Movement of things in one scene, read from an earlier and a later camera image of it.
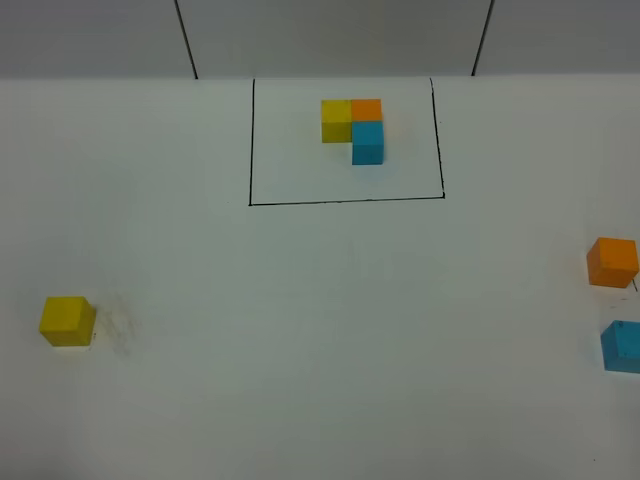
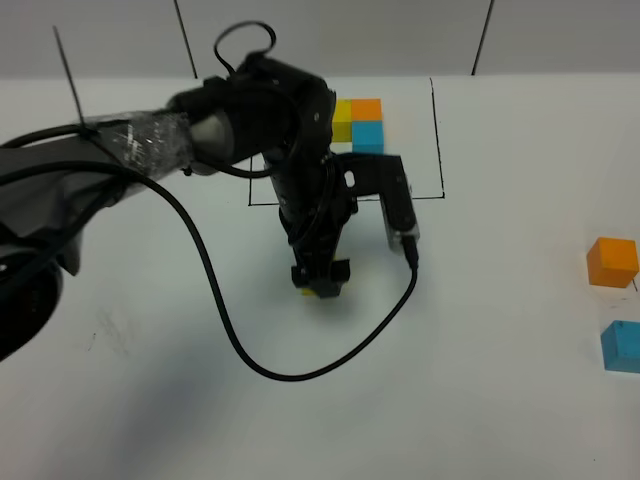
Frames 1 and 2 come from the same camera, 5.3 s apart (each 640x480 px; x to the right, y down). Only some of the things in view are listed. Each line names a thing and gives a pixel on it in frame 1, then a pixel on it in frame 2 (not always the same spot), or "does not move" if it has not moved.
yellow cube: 68,321 to 309,292
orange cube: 612,262 does not move
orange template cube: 366,110 does not move
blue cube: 620,343 does not move
